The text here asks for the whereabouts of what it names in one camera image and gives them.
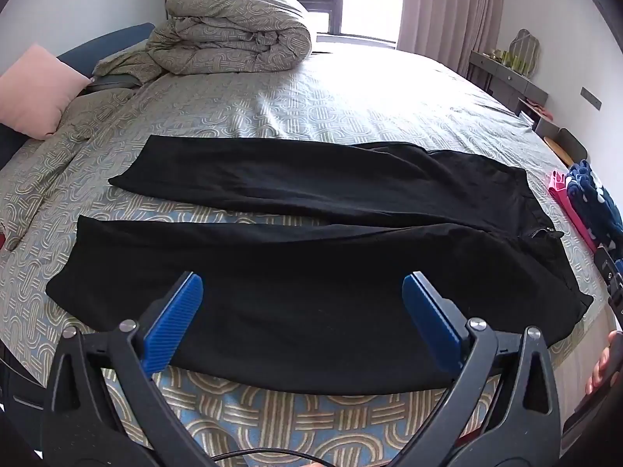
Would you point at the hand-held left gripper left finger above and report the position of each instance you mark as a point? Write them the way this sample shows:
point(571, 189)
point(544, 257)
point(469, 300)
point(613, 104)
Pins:
point(173, 321)

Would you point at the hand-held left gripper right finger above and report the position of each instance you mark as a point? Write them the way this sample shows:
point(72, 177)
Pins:
point(433, 321)

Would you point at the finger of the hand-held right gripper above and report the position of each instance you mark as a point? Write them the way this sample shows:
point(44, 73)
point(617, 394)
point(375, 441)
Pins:
point(614, 277)

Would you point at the black pants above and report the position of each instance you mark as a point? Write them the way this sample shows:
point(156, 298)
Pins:
point(292, 272)

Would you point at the person's right hand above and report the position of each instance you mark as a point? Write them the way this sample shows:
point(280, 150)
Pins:
point(603, 360)

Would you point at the blue polka dot garment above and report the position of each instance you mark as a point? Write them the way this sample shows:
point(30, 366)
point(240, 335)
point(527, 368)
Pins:
point(591, 194)

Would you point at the pink garment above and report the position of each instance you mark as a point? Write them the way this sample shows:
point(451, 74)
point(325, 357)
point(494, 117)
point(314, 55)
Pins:
point(564, 194)

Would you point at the black chair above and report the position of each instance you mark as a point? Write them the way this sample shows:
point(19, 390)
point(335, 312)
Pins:
point(574, 143)

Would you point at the grey bedside cabinet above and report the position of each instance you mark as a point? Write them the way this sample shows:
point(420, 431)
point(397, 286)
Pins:
point(535, 124)

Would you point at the pink cloth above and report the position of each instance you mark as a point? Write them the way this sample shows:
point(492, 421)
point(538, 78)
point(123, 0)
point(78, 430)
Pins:
point(540, 109)

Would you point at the grey vanity desk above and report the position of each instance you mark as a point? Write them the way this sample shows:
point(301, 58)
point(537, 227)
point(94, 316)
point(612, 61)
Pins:
point(511, 78)

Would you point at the bed with patterned bedspread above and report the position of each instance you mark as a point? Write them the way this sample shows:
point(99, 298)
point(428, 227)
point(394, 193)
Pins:
point(340, 107)

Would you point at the wavy edged mirror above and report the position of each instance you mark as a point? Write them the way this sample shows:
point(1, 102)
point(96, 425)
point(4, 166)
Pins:
point(528, 46)

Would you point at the dark grey pillow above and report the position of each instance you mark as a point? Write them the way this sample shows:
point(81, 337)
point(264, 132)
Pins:
point(109, 82)

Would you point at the pink pillow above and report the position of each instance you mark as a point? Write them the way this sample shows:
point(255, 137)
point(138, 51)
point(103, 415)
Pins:
point(34, 92)

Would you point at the dark blue headboard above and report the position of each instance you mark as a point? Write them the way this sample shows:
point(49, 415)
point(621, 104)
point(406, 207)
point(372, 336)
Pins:
point(117, 39)

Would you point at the folded patterned duvet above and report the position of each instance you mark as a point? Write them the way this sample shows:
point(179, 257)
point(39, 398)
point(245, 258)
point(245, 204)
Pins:
point(228, 34)

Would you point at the dark framed window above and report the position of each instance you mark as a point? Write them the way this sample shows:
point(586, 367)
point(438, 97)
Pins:
point(370, 0)

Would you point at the grey wall switch plate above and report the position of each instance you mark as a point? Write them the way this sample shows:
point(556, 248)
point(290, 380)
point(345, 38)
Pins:
point(591, 97)

